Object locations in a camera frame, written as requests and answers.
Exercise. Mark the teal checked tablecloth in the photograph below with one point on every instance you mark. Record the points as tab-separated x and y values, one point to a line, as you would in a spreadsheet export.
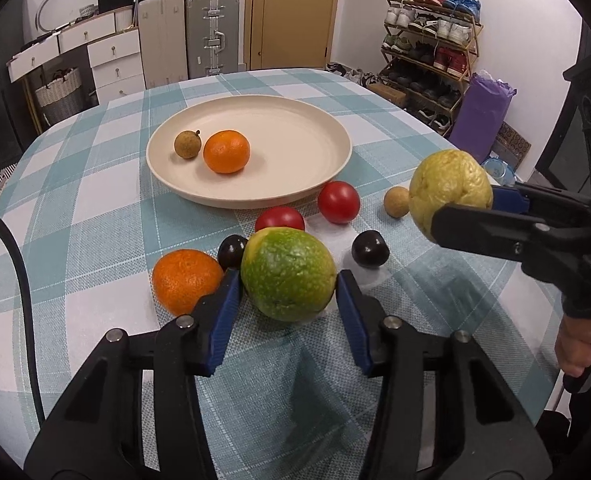
100	220

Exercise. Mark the white dressing table with drawers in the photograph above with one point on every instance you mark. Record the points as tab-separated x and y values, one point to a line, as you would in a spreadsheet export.
115	60

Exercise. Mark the brown cardboard box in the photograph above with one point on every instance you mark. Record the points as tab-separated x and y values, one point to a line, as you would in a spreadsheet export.
388	95

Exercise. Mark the group of assorted shoes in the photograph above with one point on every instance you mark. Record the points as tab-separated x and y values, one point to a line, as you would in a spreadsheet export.
450	60

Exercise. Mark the orange mandarin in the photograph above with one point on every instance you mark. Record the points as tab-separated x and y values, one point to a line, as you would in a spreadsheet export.
185	280
227	152

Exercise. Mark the brown longan with stem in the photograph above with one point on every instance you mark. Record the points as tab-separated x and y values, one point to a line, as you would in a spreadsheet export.
187	145

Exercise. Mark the small white perforated basket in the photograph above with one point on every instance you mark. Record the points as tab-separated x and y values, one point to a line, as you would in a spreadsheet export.
88	10

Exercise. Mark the metal shoe rack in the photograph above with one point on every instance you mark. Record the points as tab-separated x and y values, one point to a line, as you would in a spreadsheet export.
470	67

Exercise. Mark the black storage box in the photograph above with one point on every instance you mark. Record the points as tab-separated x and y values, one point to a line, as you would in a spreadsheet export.
118	0

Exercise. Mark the purple bag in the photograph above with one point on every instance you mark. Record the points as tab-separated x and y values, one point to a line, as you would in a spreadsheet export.
478	115

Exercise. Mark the dark purple plum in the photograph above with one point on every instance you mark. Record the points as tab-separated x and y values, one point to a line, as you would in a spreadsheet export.
230	252
370	250

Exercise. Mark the red tomato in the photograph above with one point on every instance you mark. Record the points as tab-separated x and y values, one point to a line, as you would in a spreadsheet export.
339	202
279	219

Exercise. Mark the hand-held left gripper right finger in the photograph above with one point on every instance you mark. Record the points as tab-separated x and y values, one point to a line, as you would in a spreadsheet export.
353	320

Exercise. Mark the cream round plate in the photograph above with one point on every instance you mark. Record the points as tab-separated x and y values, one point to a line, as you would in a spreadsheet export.
285	150

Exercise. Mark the tan round longan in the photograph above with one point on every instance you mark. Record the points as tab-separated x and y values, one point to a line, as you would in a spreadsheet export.
396	202

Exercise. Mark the woven laundry basket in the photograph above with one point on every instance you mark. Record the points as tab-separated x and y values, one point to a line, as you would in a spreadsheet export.
60	97

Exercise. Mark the person's right hand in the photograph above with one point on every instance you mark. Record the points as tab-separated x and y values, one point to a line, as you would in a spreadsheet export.
573	345

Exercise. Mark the silver suitcase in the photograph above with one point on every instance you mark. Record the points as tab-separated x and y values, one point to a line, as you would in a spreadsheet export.
213	35

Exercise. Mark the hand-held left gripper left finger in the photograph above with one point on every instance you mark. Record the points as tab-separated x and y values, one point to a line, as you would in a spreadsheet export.
223	320

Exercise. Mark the beige suitcase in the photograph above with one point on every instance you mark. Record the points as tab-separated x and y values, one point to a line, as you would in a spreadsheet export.
161	40

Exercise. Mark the brown patterned mat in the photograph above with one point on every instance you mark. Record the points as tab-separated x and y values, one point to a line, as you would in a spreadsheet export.
510	140

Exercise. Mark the wooden door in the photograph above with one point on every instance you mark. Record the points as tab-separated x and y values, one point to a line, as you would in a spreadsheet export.
295	15

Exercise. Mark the green guava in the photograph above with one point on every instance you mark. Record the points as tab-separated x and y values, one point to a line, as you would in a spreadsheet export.
288	275

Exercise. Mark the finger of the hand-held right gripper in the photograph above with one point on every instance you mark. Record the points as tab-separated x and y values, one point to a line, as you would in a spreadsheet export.
485	232
510	199

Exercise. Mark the yellow guava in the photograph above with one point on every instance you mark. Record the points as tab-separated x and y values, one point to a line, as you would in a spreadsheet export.
450	180

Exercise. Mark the arched mirror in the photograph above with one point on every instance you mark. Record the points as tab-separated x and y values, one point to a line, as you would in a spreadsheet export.
70	5

